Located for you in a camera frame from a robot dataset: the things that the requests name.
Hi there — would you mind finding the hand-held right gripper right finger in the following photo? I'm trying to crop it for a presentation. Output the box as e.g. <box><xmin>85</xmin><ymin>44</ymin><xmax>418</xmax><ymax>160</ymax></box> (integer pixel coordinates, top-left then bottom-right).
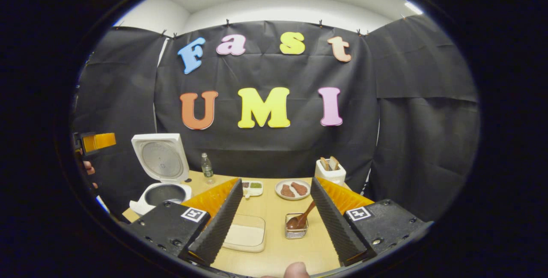
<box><xmin>310</xmin><ymin>177</ymin><xmax>429</xmax><ymax>266</ymax></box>

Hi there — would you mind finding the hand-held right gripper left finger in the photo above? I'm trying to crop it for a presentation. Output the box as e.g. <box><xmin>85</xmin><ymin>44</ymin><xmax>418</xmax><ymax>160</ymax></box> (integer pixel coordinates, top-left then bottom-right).
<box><xmin>126</xmin><ymin>178</ymin><xmax>244</xmax><ymax>266</ymax></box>

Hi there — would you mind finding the clear container of rice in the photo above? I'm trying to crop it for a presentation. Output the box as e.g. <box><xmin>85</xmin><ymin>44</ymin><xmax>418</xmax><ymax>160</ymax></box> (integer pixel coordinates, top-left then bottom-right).
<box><xmin>222</xmin><ymin>215</ymin><xmax>266</xmax><ymax>253</ymax></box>

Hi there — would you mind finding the wooden spoon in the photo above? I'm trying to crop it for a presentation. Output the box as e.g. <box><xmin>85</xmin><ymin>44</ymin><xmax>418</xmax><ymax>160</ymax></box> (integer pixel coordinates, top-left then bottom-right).
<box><xmin>286</xmin><ymin>201</ymin><xmax>316</xmax><ymax>230</ymax></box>

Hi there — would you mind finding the white rice cooker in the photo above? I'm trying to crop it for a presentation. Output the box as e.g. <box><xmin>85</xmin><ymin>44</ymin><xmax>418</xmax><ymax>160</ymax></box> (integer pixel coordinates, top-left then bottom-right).
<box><xmin>129</xmin><ymin>133</ymin><xmax>192</xmax><ymax>216</ymax></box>

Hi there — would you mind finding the white toaster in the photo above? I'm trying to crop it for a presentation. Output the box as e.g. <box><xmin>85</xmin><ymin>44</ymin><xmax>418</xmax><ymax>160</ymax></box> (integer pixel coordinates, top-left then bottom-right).
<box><xmin>315</xmin><ymin>159</ymin><xmax>346</xmax><ymax>186</ymax></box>

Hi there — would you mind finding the white divided condiment dish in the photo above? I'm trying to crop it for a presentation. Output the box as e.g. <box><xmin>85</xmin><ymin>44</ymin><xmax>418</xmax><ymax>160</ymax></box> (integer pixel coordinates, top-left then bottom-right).
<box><xmin>242</xmin><ymin>181</ymin><xmax>264</xmax><ymax>199</ymax></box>

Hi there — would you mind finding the clear plastic water bottle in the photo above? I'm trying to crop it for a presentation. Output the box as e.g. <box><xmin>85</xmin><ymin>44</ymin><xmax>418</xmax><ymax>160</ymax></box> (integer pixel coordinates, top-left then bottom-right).
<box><xmin>201</xmin><ymin>153</ymin><xmax>214</xmax><ymax>184</ymax></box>

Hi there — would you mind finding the round white plate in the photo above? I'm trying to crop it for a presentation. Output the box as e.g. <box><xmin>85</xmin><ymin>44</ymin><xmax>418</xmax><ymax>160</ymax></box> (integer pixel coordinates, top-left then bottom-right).
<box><xmin>275</xmin><ymin>179</ymin><xmax>311</xmax><ymax>201</ymax></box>

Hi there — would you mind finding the black backdrop cloth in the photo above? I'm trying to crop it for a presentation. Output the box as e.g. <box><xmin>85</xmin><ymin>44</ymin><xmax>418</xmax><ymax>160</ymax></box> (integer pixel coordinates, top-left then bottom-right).
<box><xmin>71</xmin><ymin>15</ymin><xmax>480</xmax><ymax>223</ymax></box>

